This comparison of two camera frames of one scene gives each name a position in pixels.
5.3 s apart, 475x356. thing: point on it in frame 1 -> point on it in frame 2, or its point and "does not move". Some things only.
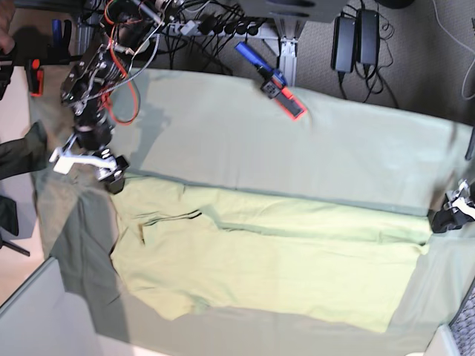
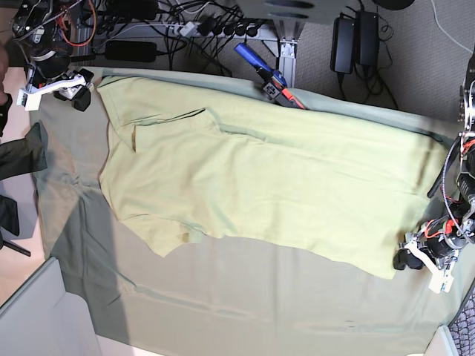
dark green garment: (24, 154) does not move
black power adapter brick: (344, 44) does not move
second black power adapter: (367, 36) does not move
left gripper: (108, 168) -> (82, 99)
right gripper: (458, 210) -> (442, 248)
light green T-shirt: (182, 248) -> (238, 167)
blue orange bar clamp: (274, 84) does not move
